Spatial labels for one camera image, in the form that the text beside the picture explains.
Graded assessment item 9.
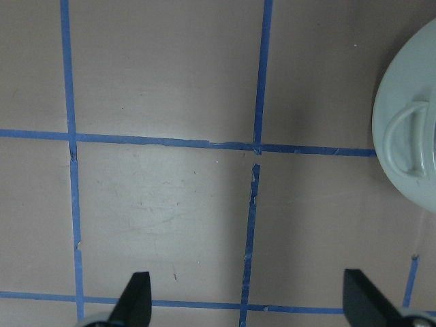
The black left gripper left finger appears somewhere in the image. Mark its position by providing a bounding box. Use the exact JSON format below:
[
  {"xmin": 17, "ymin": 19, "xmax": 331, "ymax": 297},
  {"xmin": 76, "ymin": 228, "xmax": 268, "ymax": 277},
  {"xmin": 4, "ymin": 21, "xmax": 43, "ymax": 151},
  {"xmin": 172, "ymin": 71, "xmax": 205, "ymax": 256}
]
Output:
[{"xmin": 107, "ymin": 272, "xmax": 152, "ymax": 327}]

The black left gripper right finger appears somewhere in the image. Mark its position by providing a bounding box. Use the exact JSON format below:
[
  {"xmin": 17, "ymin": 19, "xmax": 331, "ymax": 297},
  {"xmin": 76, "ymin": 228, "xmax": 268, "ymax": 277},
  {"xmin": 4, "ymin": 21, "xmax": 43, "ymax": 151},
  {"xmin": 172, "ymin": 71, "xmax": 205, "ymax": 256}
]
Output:
[{"xmin": 343, "ymin": 268, "xmax": 436, "ymax": 327}]

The pale green electric pot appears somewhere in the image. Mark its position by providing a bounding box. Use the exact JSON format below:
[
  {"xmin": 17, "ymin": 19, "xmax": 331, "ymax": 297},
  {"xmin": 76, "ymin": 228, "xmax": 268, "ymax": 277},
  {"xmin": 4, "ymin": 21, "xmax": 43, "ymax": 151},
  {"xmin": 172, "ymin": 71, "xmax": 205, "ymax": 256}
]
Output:
[{"xmin": 372, "ymin": 20, "xmax": 435, "ymax": 212}]

